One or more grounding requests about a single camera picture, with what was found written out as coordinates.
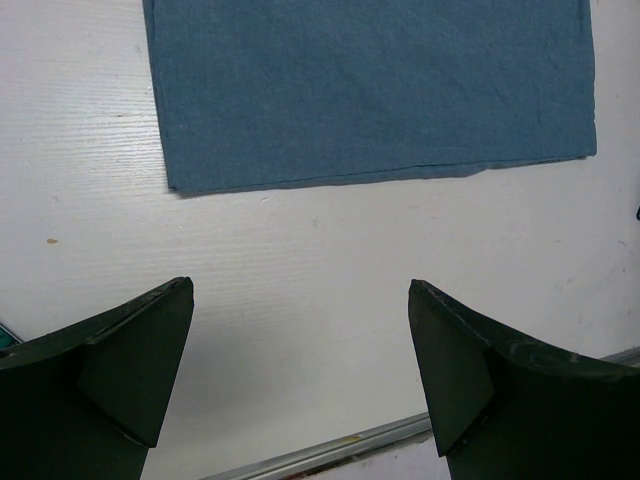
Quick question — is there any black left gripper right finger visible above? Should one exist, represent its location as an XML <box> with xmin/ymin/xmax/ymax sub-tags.
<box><xmin>408</xmin><ymin>280</ymin><xmax>639</xmax><ymax>479</ymax></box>

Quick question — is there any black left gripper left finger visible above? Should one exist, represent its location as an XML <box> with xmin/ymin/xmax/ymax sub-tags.
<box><xmin>1</xmin><ymin>277</ymin><xmax>194</xmax><ymax>479</ymax></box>

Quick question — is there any blue cloth napkin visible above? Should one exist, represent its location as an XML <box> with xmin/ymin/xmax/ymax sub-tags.
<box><xmin>143</xmin><ymin>1</ymin><xmax>597</xmax><ymax>195</ymax></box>

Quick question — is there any fork with green handle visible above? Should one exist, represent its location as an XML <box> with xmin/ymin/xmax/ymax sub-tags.
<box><xmin>0</xmin><ymin>324</ymin><xmax>21</xmax><ymax>350</ymax></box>

